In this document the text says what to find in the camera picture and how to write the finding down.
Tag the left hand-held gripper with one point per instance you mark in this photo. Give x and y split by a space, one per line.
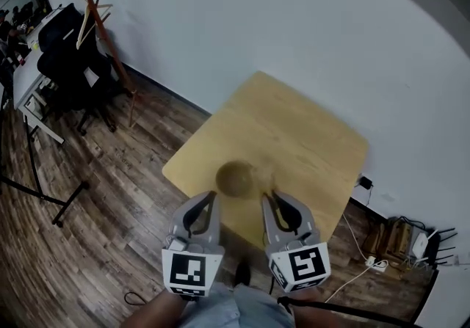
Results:
189 268

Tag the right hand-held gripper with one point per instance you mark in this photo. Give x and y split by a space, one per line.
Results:
304 264

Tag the round brown ball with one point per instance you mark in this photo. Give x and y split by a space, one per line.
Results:
234 179

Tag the person's right forearm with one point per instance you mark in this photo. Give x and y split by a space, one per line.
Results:
308 313

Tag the person's left forearm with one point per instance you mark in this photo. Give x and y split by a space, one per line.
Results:
158 310

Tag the person's black shoe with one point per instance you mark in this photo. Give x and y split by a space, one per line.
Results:
242 275

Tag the black power adapter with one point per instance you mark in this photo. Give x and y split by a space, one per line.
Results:
365 182

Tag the white power strip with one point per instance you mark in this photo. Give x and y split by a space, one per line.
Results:
376 263

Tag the cardboard box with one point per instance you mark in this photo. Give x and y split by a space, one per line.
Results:
393 240

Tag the white router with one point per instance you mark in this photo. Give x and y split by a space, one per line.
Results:
419 244

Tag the black router with antennas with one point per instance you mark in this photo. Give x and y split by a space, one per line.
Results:
438 246

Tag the black office chair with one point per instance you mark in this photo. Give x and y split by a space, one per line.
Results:
73 73
60 25

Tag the red-brown coat rack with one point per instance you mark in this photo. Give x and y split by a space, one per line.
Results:
106 40

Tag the wooden clothes hanger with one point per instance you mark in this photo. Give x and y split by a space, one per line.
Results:
85 27

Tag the white desk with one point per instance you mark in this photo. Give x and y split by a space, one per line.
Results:
27 73

